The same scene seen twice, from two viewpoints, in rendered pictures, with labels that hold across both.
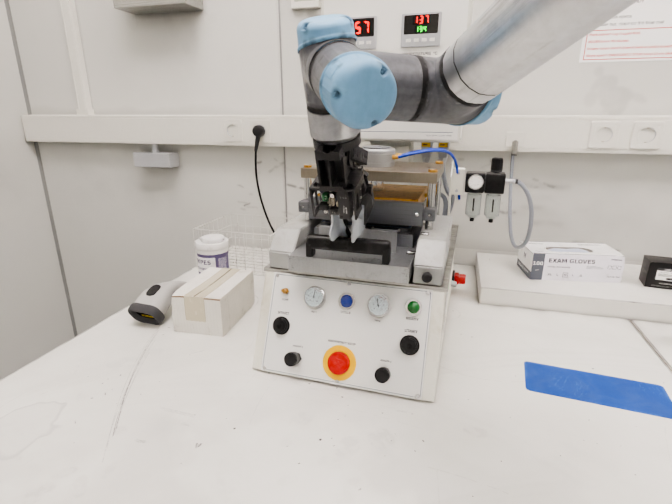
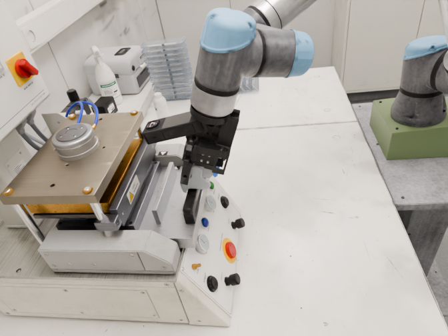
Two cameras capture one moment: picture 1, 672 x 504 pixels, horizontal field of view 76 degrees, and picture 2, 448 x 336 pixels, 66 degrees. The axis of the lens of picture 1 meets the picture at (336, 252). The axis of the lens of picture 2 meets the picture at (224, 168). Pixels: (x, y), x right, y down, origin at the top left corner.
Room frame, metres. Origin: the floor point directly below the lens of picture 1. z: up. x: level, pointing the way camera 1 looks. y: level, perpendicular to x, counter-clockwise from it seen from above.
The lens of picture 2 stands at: (0.70, 0.52, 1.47)
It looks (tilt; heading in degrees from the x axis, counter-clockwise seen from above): 38 degrees down; 265
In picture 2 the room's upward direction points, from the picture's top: 9 degrees counter-clockwise
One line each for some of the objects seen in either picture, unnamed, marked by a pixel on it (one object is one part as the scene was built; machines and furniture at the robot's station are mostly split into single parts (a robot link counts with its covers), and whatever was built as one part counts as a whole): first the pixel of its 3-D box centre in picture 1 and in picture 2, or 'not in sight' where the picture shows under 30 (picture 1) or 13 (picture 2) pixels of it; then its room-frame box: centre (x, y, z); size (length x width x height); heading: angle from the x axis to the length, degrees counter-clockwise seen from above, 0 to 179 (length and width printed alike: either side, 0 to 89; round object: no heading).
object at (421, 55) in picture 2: not in sight; (428, 63); (0.01, -0.29, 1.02); 0.13 x 0.12 x 0.14; 107
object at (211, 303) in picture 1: (215, 299); not in sight; (0.94, 0.28, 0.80); 0.19 x 0.13 x 0.09; 165
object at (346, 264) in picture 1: (365, 238); (135, 198); (0.85, -0.06, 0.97); 0.30 x 0.22 x 0.08; 163
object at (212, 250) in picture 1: (213, 262); not in sight; (1.11, 0.34, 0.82); 0.09 x 0.09 x 0.15
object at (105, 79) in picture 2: not in sight; (105, 77); (1.00, -0.95, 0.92); 0.09 x 0.08 x 0.25; 105
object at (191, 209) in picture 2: (347, 248); (195, 190); (0.72, -0.02, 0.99); 0.15 x 0.02 x 0.04; 73
